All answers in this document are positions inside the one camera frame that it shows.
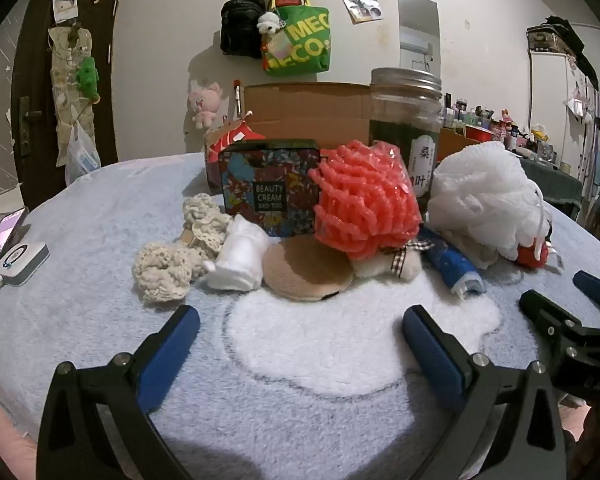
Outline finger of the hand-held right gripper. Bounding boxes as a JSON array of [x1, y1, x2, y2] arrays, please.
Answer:
[[572, 270, 600, 329], [519, 289, 587, 352]]

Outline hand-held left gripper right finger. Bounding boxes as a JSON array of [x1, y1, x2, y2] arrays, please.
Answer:
[[401, 304, 568, 480]]

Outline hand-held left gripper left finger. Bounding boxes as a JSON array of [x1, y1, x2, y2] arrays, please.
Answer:
[[37, 304, 202, 480]]

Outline red plush with white label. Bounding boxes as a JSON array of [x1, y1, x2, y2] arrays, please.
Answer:
[[515, 240, 563, 273]]

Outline blue and white tube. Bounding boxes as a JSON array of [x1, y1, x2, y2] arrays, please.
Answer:
[[420, 227, 486, 300]]

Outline white plush with plaid bow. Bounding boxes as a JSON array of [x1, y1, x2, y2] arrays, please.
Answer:
[[350, 237, 433, 281]]

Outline white cloth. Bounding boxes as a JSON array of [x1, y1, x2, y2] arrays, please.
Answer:
[[202, 215, 271, 292]]

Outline white bath pouf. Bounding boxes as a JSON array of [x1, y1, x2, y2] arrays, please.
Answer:
[[426, 141, 552, 261]]

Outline beige round powder puff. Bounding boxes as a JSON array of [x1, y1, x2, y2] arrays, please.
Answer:
[[261, 244, 355, 302]]

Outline coral pink bath pouf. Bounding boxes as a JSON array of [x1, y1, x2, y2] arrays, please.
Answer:
[[312, 141, 425, 261]]

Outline cardboard box with red lining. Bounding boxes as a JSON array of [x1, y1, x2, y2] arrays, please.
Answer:
[[203, 82, 481, 196]]

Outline table with green cloth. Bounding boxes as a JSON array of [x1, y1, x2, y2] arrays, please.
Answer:
[[520, 157, 583, 208]]

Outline white square charger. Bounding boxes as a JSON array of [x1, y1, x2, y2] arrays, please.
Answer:
[[0, 241, 50, 287]]

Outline white hanging plush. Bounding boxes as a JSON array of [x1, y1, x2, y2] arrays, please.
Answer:
[[562, 85, 600, 126]]

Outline red tray box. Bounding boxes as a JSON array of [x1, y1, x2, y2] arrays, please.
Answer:
[[462, 126, 496, 143]]

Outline pink bed sheet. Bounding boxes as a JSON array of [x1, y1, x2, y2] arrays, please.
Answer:
[[0, 380, 41, 480]]

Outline white wardrobe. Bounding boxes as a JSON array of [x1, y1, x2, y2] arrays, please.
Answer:
[[527, 47, 600, 176]]

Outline floral patterned tin box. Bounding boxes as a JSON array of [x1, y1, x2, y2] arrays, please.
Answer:
[[218, 138, 323, 238]]

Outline row of cosmetic bottles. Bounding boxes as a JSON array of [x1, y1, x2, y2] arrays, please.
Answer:
[[440, 92, 571, 171]]

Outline smartphone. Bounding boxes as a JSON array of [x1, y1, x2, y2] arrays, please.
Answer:
[[0, 208, 30, 296]]

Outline clear plastic bag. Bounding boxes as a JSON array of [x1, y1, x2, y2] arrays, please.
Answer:
[[64, 120, 102, 186]]

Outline glass jar with metal lid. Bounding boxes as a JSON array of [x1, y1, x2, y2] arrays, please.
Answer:
[[369, 67, 443, 211]]

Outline dark bag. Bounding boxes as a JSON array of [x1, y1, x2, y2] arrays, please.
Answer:
[[545, 15, 600, 93]]

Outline patterned storage box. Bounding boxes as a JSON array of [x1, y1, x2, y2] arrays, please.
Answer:
[[526, 25, 563, 53]]

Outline pink pig plush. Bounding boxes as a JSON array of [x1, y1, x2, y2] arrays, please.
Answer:
[[187, 81, 224, 129]]

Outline green plush toy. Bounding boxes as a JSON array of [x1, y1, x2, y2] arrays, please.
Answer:
[[76, 56, 102, 103]]

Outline beige hanging organiser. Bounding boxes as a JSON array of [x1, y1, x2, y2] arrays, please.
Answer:
[[47, 22, 93, 168]]

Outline dark wooden door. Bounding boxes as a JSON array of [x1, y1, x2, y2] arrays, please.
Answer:
[[10, 0, 131, 211]]

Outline black backpack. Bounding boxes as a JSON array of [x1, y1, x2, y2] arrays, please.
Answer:
[[220, 0, 268, 58]]

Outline green tote bag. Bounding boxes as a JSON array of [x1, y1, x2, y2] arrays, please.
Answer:
[[262, 0, 332, 77]]

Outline white paper picture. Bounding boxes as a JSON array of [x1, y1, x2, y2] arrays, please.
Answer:
[[51, 0, 78, 23]]

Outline metal door handle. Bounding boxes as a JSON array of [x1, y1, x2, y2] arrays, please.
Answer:
[[19, 97, 41, 156]]

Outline wall mirror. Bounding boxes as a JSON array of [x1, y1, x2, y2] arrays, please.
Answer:
[[397, 0, 441, 83]]

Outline white plush keychain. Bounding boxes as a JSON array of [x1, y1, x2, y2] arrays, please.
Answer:
[[257, 11, 283, 36]]

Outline wall photo prints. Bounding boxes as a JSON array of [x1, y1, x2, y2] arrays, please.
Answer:
[[336, 0, 383, 23]]

